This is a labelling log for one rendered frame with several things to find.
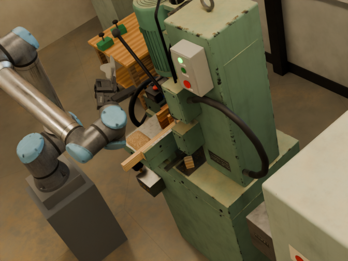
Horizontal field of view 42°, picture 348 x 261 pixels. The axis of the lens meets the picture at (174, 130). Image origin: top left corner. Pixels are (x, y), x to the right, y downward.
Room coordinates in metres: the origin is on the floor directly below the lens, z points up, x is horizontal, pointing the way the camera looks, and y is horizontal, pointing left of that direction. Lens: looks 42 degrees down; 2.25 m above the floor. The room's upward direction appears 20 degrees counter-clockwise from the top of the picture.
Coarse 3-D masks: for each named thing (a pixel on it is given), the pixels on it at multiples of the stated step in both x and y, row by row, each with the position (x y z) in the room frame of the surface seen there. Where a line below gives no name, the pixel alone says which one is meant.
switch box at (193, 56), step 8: (184, 40) 1.22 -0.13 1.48; (176, 48) 1.19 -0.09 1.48; (184, 48) 1.18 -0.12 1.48; (192, 48) 1.16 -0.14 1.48; (200, 48) 1.15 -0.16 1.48; (176, 56) 1.18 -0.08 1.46; (184, 56) 1.14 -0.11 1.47; (192, 56) 1.12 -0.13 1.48; (200, 56) 1.14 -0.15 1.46; (176, 64) 1.19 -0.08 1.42; (184, 64) 1.15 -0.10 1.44; (192, 64) 1.12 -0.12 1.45; (200, 64) 1.13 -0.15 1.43; (192, 72) 1.13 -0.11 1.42; (200, 72) 1.13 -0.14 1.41; (208, 72) 1.14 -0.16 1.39; (192, 80) 1.14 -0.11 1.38; (200, 80) 1.13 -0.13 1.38; (208, 80) 1.14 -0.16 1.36; (184, 88) 1.19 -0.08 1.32; (192, 88) 1.15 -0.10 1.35; (200, 88) 1.12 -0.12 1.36; (208, 88) 1.13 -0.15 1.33; (200, 96) 1.12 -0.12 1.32
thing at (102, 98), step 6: (96, 84) 1.49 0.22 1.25; (102, 84) 1.51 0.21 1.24; (108, 84) 1.51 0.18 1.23; (96, 90) 1.49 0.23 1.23; (102, 90) 1.47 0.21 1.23; (108, 90) 1.47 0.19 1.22; (114, 90) 1.48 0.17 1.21; (96, 96) 1.48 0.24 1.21; (102, 96) 1.46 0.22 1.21; (108, 96) 1.47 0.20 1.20; (102, 102) 1.44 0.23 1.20; (108, 102) 1.43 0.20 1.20; (114, 102) 1.43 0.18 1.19
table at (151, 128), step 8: (152, 112) 1.68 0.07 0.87; (152, 120) 1.59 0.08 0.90; (144, 128) 1.56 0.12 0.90; (152, 128) 1.54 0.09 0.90; (160, 128) 1.52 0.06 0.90; (152, 136) 1.49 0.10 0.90; (176, 144) 1.42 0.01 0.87; (128, 152) 1.50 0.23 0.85; (160, 152) 1.38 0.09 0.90; (168, 152) 1.39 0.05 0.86; (144, 160) 1.37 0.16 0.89; (152, 160) 1.36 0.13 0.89; (160, 160) 1.37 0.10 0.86; (152, 168) 1.35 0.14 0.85
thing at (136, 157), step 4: (160, 132) 1.45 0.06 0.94; (156, 136) 1.44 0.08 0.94; (144, 144) 1.41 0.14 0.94; (140, 148) 1.40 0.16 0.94; (136, 152) 1.38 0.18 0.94; (140, 152) 1.38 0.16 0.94; (132, 156) 1.37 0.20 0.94; (136, 156) 1.37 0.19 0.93; (140, 156) 1.37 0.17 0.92; (128, 160) 1.36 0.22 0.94; (132, 160) 1.36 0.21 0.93; (136, 160) 1.36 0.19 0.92; (140, 160) 1.37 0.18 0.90; (124, 164) 1.34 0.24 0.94; (128, 164) 1.35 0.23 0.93; (132, 164) 1.35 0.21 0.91; (124, 168) 1.34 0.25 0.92; (128, 168) 1.34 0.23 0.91
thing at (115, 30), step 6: (114, 30) 1.56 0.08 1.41; (114, 36) 1.56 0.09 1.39; (120, 36) 1.55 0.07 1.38; (126, 48) 1.52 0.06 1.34; (132, 54) 1.50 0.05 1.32; (138, 60) 1.48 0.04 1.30; (144, 66) 1.46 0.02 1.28; (150, 78) 1.43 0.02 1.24; (156, 84) 1.41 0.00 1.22; (162, 90) 1.39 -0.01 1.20; (168, 108) 1.35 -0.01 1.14
